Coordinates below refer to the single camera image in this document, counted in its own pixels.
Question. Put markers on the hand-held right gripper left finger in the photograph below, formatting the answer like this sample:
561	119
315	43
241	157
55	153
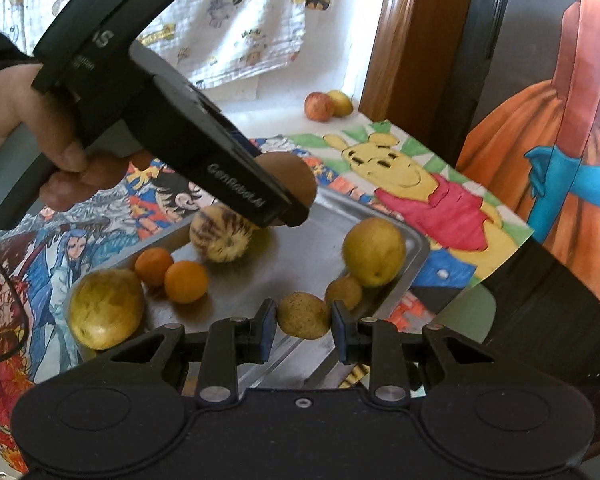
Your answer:
266	331

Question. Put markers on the wooden door frame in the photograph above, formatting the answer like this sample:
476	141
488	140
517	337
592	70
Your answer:
410	60

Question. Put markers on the white cartoon printed blanket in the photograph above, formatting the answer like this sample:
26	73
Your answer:
260	25

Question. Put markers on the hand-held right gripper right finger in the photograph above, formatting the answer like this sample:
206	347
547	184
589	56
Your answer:
341	334

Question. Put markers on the striped pepino melon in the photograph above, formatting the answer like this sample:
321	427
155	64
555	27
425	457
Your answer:
217	239

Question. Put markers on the metal tray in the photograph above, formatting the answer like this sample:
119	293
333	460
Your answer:
280	260

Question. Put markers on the yellow bear drawing sheet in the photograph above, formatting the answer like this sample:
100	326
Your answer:
420	195

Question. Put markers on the small orange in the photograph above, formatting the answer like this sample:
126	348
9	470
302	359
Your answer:
152	267
186	282

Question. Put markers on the olive green mottled fruit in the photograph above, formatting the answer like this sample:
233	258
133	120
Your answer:
373	252

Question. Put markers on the wall poster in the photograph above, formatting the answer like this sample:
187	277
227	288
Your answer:
580	110

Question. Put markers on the person's left forearm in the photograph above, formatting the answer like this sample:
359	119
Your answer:
0	55

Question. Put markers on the silver hair figures drawing sheet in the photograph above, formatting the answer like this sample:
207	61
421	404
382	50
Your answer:
55	255

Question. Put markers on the spotted yellow-green fruit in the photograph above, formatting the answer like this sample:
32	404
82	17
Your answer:
107	307

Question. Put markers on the boy face cartoon drawing sheet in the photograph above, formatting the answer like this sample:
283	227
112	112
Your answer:
172	197

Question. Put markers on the yellow apple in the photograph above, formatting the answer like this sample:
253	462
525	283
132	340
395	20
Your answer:
342	103

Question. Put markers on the small brown kiwi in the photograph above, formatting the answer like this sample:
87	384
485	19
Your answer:
345	291
302	316

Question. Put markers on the person's left hand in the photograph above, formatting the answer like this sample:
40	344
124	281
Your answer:
20	110

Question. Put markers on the black cabinet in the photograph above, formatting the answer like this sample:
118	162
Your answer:
540	320

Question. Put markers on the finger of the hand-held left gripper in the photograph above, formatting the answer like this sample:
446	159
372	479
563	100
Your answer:
245	144

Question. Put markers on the large brown kiwi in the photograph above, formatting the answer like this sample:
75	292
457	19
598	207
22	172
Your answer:
294	176

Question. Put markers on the red apple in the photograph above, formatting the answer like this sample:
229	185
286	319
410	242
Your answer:
318	107

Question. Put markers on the black door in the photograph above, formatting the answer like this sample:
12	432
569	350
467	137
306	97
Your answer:
520	35

